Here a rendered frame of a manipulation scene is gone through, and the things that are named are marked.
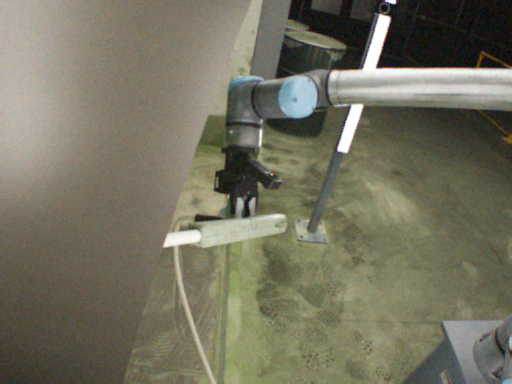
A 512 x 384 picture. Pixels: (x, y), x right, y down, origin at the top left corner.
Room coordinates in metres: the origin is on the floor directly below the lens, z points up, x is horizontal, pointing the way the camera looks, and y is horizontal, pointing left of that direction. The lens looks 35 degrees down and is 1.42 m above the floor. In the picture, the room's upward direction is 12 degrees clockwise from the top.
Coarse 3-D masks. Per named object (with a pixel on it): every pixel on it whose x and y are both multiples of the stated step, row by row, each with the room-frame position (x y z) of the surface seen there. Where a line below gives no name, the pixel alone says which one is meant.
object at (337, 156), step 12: (372, 24) 1.75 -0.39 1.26; (348, 108) 1.74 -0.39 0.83; (336, 144) 1.74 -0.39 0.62; (336, 156) 1.71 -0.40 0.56; (336, 168) 1.71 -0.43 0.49; (324, 180) 1.74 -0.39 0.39; (324, 192) 1.71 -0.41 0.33; (324, 204) 1.72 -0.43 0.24; (312, 216) 1.73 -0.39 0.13; (312, 228) 1.71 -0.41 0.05
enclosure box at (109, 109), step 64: (0, 0) 0.24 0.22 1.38; (64, 0) 0.26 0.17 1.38; (128, 0) 0.27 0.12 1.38; (192, 0) 0.28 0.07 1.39; (0, 64) 0.24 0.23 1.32; (64, 64) 0.26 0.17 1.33; (128, 64) 0.27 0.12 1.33; (192, 64) 0.28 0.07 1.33; (0, 128) 0.24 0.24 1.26; (64, 128) 0.26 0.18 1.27; (128, 128) 0.27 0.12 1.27; (192, 128) 0.28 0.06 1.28; (0, 192) 0.24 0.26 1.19; (64, 192) 0.26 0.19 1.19; (128, 192) 0.27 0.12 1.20; (0, 256) 0.23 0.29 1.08; (64, 256) 0.25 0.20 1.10; (128, 256) 0.27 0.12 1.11; (0, 320) 0.22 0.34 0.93; (64, 320) 0.25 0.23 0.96; (128, 320) 0.27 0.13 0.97
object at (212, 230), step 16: (192, 224) 0.54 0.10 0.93; (208, 224) 0.54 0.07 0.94; (224, 224) 0.57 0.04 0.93; (240, 224) 0.60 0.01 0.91; (256, 224) 0.64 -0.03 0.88; (272, 224) 0.69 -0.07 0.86; (176, 240) 0.47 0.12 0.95; (192, 240) 0.50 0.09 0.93; (208, 240) 0.52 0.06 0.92; (224, 240) 0.55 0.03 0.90; (240, 240) 0.59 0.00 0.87
